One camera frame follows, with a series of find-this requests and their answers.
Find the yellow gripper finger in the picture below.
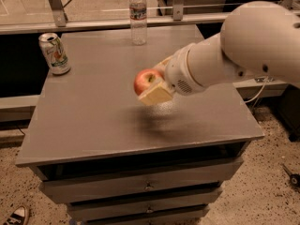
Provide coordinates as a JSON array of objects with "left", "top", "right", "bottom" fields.
[
  {"left": 138, "top": 79, "right": 174, "bottom": 106},
  {"left": 153, "top": 56, "right": 172, "bottom": 76}
]

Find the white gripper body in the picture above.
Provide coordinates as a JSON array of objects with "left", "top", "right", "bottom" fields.
[{"left": 164, "top": 43, "right": 205, "bottom": 96}]

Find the red apple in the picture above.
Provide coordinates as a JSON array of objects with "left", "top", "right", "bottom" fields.
[{"left": 133, "top": 68, "right": 162, "bottom": 96}]

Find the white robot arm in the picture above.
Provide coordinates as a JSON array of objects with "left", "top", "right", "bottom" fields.
[{"left": 138, "top": 1, "right": 300, "bottom": 106}]

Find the clear plastic water bottle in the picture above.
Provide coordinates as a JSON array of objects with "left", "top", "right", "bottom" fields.
[{"left": 129, "top": 0, "right": 147, "bottom": 45}]

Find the grey drawer cabinet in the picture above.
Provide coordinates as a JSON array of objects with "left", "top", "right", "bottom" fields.
[{"left": 16, "top": 25, "right": 263, "bottom": 225}]

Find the top drawer knob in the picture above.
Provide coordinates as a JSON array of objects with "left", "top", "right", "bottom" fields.
[{"left": 144, "top": 183, "right": 154, "bottom": 191}]

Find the drawer knob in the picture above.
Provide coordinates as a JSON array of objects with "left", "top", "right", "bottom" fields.
[
  {"left": 146, "top": 206, "right": 154, "bottom": 214},
  {"left": 144, "top": 183, "right": 154, "bottom": 191}
]

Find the white green soda can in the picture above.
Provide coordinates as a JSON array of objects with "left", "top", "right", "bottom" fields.
[{"left": 38, "top": 33, "right": 70, "bottom": 75}]

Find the black white sneaker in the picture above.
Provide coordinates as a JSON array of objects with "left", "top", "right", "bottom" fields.
[{"left": 3, "top": 205, "right": 29, "bottom": 225}]

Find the grey metal railing frame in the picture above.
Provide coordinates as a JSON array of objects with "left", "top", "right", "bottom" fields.
[{"left": 0, "top": 0, "right": 299, "bottom": 35}]

